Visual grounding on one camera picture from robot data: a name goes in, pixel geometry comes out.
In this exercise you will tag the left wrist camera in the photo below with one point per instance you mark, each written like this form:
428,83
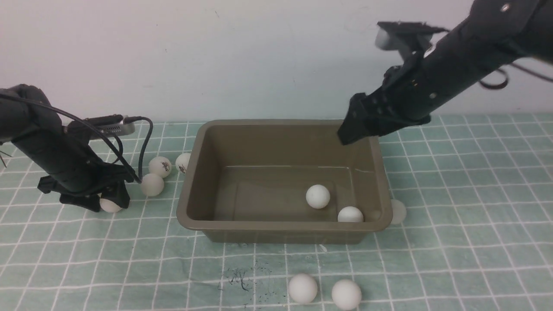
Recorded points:
112,125

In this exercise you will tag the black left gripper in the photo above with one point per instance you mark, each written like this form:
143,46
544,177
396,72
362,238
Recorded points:
82,185

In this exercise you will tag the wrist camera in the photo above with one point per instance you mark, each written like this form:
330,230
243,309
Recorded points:
407,38
112,125

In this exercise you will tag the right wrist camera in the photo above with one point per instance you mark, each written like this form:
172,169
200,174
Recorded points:
407,38

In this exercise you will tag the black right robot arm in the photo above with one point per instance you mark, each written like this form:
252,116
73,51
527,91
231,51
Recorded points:
439,64

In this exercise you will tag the teal checkered tablecloth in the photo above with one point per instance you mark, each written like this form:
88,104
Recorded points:
478,236

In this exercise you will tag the white ball with logo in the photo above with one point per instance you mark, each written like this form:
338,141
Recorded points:
160,166

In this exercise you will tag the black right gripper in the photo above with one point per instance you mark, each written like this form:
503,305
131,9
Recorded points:
403,100

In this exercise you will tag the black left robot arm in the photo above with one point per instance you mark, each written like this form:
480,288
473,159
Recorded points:
31,124

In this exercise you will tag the olive green plastic bin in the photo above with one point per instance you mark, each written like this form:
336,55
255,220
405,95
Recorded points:
247,179

